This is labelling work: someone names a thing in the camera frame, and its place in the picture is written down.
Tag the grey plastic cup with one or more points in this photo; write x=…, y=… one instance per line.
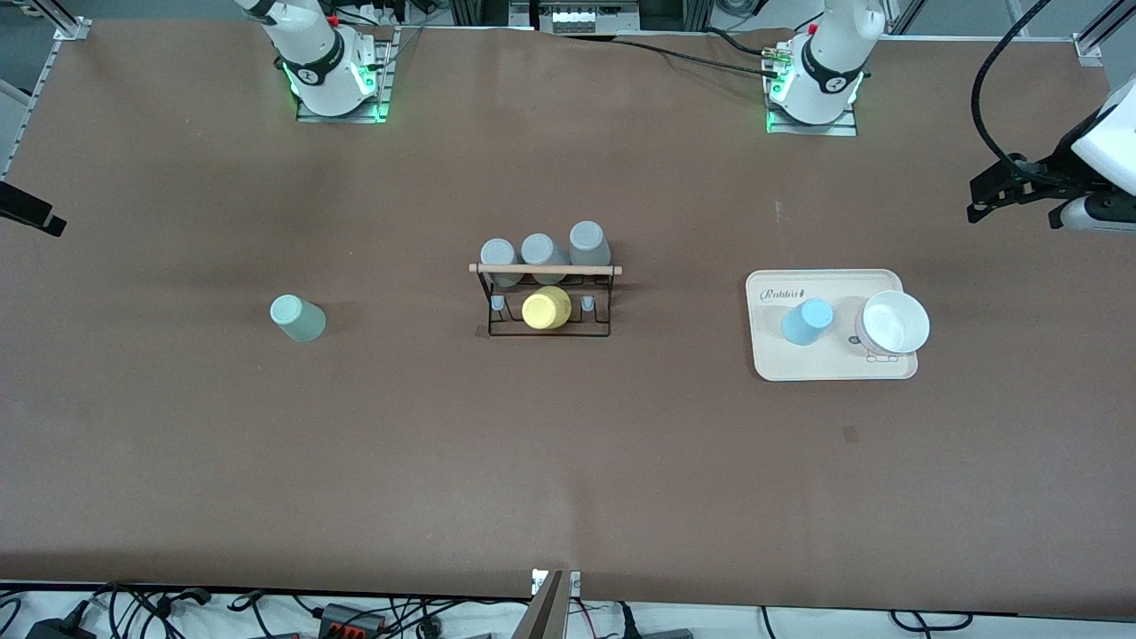
x=541, y=250
x=588, y=243
x=500, y=254

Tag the black plug block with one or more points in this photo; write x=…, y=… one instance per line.
x=657, y=634

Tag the beige plastic tray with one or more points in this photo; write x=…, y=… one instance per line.
x=803, y=359

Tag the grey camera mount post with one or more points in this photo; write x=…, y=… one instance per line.
x=543, y=612

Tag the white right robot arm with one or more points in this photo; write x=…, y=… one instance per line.
x=311, y=44

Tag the grey socket strip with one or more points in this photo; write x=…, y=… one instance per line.
x=572, y=18

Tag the aluminium frame profile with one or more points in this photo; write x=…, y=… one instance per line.
x=1100, y=35
x=62, y=25

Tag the small white kitchen scale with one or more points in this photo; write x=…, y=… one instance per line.
x=881, y=358

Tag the mint green plastic cup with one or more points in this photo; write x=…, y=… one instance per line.
x=299, y=319

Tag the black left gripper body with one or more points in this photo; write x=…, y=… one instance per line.
x=1053, y=171

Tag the black power adapter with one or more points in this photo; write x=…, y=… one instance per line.
x=58, y=627

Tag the yellow plastic cup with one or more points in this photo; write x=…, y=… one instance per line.
x=545, y=309

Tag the light blue plastic cup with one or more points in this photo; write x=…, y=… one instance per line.
x=806, y=322

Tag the white bowl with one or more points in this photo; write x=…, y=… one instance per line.
x=895, y=323

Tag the black power strip red switches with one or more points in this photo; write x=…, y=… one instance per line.
x=351, y=619

